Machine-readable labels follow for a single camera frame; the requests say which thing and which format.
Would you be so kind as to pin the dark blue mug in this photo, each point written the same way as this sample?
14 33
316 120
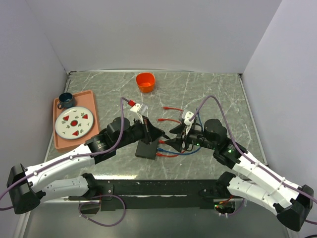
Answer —
66 101

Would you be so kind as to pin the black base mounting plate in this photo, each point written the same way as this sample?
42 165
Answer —
157 194

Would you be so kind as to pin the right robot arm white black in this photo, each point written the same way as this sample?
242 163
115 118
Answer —
252 180

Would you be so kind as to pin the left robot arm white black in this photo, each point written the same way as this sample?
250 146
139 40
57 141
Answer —
29 186

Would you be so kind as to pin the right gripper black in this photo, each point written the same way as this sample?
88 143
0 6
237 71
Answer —
176 143

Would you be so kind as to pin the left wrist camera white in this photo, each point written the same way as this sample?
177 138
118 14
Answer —
139 111

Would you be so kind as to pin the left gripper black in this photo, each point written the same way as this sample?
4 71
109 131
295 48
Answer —
151 133

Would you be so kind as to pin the black network switch box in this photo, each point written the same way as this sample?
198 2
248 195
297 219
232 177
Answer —
147 151

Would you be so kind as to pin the orange plastic cup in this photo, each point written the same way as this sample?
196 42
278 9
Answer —
145 82

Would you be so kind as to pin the white plate watermelon pattern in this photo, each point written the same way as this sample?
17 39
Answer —
74 123

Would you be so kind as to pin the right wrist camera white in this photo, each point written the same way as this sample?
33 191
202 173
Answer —
185 117

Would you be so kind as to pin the pink plastic tray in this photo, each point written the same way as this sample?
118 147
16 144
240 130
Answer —
82 99

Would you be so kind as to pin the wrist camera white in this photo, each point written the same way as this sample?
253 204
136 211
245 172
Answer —
185 117
139 111

